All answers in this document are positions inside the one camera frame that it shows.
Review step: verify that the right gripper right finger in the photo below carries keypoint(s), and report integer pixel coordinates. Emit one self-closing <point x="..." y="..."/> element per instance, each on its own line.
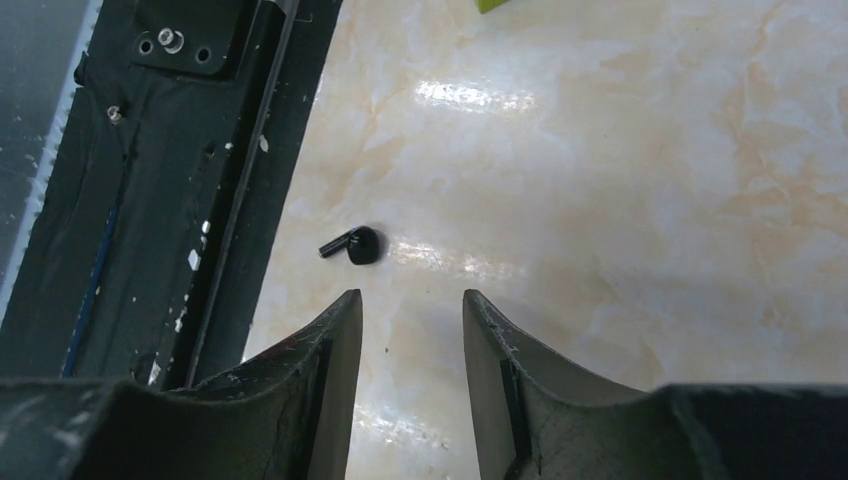
<point x="538" y="415"/>

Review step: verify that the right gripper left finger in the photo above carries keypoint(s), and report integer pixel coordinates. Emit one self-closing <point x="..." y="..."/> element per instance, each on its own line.
<point x="287" y="413"/>

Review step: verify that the black earbud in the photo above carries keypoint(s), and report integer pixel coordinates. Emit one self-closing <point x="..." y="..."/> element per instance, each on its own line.
<point x="363" y="246"/>

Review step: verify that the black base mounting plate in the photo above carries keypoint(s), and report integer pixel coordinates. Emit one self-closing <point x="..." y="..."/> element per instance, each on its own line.
<point x="180" y="146"/>

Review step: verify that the purple white small box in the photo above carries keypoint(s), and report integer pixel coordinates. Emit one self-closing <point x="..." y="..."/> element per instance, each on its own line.
<point x="485" y="6"/>

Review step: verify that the aluminium frame rail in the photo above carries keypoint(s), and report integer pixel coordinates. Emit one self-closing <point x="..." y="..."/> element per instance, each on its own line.
<point x="41" y="44"/>

